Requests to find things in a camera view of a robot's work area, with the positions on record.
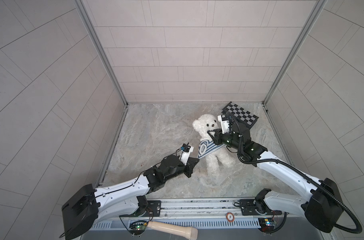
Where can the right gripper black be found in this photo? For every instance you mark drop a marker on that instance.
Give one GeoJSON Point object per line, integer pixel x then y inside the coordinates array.
{"type": "Point", "coordinates": [217, 137]}

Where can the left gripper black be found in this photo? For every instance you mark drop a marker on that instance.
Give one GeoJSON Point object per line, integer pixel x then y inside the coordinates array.
{"type": "Point", "coordinates": [188, 168]}

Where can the blue white striped sweater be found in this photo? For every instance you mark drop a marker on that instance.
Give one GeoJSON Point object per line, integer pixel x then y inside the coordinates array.
{"type": "Point", "coordinates": [209, 148]}

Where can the white teddy bear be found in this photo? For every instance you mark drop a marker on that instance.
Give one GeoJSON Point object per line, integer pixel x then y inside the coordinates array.
{"type": "Point", "coordinates": [202, 125]}

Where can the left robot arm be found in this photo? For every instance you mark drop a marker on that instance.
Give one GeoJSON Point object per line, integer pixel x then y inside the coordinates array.
{"type": "Point", "coordinates": [89, 206]}

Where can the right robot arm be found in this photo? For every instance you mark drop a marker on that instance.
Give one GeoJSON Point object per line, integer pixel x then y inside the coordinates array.
{"type": "Point", "coordinates": [318, 201]}

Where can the black white checkerboard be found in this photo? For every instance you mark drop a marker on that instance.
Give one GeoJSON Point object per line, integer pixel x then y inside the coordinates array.
{"type": "Point", "coordinates": [242, 115]}

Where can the red round sticker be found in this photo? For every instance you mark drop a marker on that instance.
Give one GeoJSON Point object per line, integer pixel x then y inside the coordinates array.
{"type": "Point", "coordinates": [230, 217]}

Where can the left circuit board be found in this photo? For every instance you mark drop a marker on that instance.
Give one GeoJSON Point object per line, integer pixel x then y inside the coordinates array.
{"type": "Point", "coordinates": [138, 227]}

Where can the circuit board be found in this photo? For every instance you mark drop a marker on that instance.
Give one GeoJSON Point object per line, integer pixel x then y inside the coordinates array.
{"type": "Point", "coordinates": [267, 224]}
{"type": "Point", "coordinates": [138, 227]}

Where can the right circuit board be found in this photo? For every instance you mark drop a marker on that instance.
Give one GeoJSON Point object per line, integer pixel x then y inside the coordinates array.
{"type": "Point", "coordinates": [267, 224]}

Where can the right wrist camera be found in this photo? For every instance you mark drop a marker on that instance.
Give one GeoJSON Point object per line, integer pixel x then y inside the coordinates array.
{"type": "Point", "coordinates": [226, 122]}

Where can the aluminium mounting rail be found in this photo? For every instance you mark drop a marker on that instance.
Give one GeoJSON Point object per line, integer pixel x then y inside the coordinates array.
{"type": "Point", "coordinates": [200, 207]}

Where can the beige cylindrical handle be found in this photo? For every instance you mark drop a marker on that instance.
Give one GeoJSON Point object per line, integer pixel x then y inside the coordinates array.
{"type": "Point", "coordinates": [189, 233]}

